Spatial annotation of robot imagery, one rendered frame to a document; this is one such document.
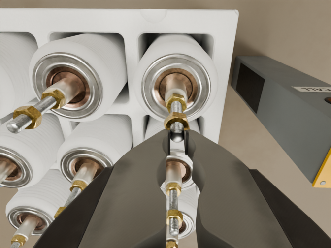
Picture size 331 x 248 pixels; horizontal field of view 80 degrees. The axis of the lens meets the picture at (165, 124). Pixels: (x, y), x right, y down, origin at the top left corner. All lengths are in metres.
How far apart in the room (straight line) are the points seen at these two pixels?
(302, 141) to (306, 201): 0.59
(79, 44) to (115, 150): 0.14
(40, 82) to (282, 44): 0.46
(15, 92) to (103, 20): 0.14
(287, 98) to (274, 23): 0.25
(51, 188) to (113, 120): 0.17
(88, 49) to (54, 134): 0.18
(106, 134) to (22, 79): 0.12
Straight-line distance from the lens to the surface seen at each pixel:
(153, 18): 0.28
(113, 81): 0.24
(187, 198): 0.35
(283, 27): 0.51
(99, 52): 0.24
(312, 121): 0.25
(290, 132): 0.28
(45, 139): 0.35
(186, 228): 0.38
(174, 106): 0.17
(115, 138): 0.30
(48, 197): 0.41
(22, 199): 0.41
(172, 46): 0.21
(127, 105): 0.31
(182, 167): 0.28
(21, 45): 0.34
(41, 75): 0.25
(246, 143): 0.60
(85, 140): 0.28
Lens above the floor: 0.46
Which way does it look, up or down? 61 degrees down
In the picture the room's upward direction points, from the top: 177 degrees counter-clockwise
